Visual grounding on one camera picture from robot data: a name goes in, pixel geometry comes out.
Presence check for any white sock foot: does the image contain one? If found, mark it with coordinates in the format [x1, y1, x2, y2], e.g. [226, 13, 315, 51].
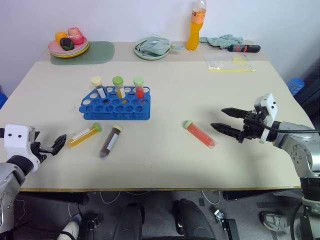
[59, 219, 81, 240]

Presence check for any green cap red liquid tube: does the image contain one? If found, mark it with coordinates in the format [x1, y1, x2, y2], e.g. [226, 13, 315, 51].
[133, 76, 146, 105]
[183, 120, 218, 150]

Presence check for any green placemat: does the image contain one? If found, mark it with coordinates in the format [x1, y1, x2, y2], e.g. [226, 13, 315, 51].
[50, 41, 116, 66]

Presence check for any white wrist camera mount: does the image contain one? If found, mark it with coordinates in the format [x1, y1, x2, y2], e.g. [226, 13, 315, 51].
[253, 93, 280, 145]
[4, 124, 41, 173]

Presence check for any pink toy apple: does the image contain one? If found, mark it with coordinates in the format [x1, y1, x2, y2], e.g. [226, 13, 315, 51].
[67, 26, 85, 45]

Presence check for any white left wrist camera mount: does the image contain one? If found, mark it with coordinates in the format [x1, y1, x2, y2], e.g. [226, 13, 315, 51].
[4, 124, 41, 173]

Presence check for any black table leg bar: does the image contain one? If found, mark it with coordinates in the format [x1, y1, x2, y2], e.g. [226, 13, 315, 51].
[19, 191, 90, 206]
[223, 189, 301, 202]

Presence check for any pale green plate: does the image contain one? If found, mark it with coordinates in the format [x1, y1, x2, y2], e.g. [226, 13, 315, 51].
[133, 37, 171, 61]

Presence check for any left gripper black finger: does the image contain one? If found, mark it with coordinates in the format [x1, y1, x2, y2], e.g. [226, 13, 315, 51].
[51, 134, 68, 156]

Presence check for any orange drink plastic bottle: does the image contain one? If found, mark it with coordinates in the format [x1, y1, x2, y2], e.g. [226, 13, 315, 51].
[185, 0, 208, 52]

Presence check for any pink plate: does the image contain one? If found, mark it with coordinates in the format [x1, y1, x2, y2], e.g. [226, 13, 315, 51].
[48, 36, 88, 53]

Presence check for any green cap orange liquid tube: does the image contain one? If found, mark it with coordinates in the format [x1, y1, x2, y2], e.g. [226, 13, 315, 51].
[66, 122, 103, 148]
[112, 76, 127, 103]

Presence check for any dark rounded shape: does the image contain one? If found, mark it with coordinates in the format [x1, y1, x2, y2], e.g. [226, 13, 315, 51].
[113, 202, 146, 240]
[173, 199, 217, 240]

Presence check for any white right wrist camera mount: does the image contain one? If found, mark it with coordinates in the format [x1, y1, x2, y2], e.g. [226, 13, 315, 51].
[253, 93, 280, 145]

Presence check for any clear zip plastic bag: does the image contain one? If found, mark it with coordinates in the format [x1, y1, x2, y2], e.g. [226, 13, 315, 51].
[204, 53, 257, 73]

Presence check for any black and red screwdriver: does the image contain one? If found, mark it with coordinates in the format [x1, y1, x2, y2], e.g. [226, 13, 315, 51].
[228, 44, 261, 53]

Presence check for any black chair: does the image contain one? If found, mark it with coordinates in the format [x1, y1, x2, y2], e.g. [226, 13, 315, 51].
[293, 57, 320, 118]

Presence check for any grey sneaker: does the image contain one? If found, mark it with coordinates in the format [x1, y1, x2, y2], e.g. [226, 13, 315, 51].
[258, 211, 291, 233]

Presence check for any white floor cable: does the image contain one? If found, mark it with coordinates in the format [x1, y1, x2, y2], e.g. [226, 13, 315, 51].
[99, 191, 121, 205]
[201, 190, 222, 205]

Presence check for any blue plastic stool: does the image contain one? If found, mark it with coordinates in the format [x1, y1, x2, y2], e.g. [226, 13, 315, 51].
[286, 77, 305, 96]
[0, 84, 8, 110]

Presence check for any teal cloth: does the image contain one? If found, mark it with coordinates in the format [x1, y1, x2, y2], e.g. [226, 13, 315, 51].
[199, 34, 244, 48]

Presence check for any blue test tube rack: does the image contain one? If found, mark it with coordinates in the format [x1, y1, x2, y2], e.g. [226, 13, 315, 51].
[79, 86, 152, 121]

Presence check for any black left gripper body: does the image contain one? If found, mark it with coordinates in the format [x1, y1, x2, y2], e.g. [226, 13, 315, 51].
[27, 126, 55, 165]

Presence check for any yellow plate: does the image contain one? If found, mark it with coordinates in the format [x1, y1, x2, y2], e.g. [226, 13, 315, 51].
[49, 43, 90, 59]

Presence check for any black box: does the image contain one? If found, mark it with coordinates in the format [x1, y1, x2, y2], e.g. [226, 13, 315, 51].
[221, 218, 241, 240]

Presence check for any black and green toy food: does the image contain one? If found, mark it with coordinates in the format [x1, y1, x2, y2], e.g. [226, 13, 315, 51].
[59, 37, 75, 51]

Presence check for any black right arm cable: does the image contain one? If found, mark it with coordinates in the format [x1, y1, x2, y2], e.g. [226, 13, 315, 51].
[258, 117, 316, 134]

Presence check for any orange toy fruit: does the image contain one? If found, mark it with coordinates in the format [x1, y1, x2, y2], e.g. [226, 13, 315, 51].
[54, 31, 69, 45]

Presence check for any stack of plates with toy food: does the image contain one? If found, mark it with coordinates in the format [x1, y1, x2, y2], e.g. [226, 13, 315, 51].
[49, 39, 89, 56]

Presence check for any cream cap dark liquid tube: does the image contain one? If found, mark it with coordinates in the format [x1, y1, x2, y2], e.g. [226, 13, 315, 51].
[99, 124, 123, 160]
[90, 76, 108, 99]

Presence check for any metal clamp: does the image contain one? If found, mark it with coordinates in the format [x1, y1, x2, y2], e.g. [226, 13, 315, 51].
[213, 209, 226, 224]

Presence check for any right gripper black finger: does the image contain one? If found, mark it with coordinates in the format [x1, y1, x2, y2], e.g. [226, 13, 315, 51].
[210, 122, 245, 140]
[221, 107, 248, 120]

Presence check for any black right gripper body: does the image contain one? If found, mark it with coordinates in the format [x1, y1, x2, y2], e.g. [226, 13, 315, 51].
[237, 109, 266, 145]

